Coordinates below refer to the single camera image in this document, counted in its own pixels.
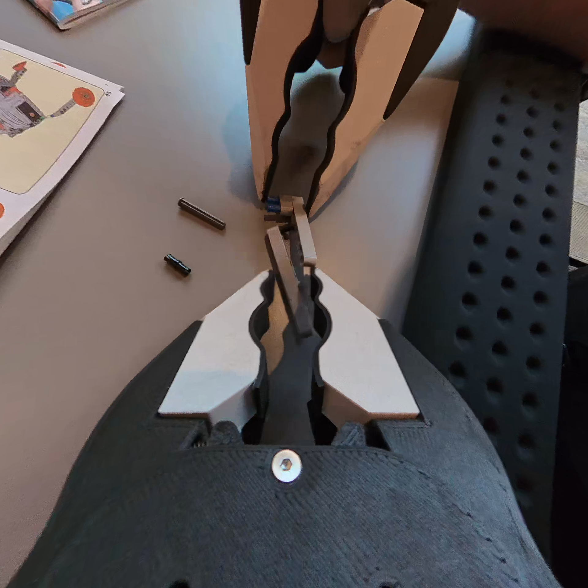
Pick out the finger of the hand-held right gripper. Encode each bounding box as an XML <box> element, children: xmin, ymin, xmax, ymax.
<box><xmin>246</xmin><ymin>0</ymin><xmax>322</xmax><ymax>205</ymax></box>
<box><xmin>304</xmin><ymin>0</ymin><xmax>425</xmax><ymax>219</ymax></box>

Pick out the long grey holed beam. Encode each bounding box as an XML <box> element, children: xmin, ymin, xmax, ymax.
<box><xmin>266</xmin><ymin>226</ymin><xmax>315</xmax><ymax>341</ymax></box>

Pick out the grey desk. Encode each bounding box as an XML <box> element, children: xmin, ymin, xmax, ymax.
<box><xmin>0</xmin><ymin>0</ymin><xmax>476</xmax><ymax>579</ymax></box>

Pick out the open instruction booklet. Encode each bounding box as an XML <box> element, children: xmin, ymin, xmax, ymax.
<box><xmin>0</xmin><ymin>39</ymin><xmax>126</xmax><ymax>255</ymax></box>

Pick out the blue printed leaflet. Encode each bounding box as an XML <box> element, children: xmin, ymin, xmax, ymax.
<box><xmin>28</xmin><ymin>0</ymin><xmax>125</xmax><ymax>30</ymax></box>

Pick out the black studded pad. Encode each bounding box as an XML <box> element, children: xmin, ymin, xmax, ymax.
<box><xmin>402</xmin><ymin>28</ymin><xmax>584</xmax><ymax>543</ymax></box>

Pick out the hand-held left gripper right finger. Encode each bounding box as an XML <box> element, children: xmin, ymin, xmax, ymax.
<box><xmin>309</xmin><ymin>268</ymin><xmax>421</xmax><ymax>439</ymax></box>

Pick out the thin dark axle rod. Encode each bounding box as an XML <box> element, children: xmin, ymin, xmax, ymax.
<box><xmin>178</xmin><ymin>198</ymin><xmax>227</xmax><ymax>230</ymax></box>

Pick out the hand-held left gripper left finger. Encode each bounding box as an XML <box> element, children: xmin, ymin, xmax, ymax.
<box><xmin>157</xmin><ymin>270</ymin><xmax>276</xmax><ymax>444</ymax></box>

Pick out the grey L-beam with blue pins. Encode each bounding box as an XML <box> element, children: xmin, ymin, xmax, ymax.
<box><xmin>264</xmin><ymin>195</ymin><xmax>319</xmax><ymax>267</ymax></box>

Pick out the person's right forearm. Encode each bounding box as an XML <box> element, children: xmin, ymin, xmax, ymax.
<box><xmin>459</xmin><ymin>0</ymin><xmax>588</xmax><ymax>74</ymax></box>

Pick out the person's black clothing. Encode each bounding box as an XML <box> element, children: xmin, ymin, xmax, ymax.
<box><xmin>551</xmin><ymin>266</ymin><xmax>588</xmax><ymax>588</ymax></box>

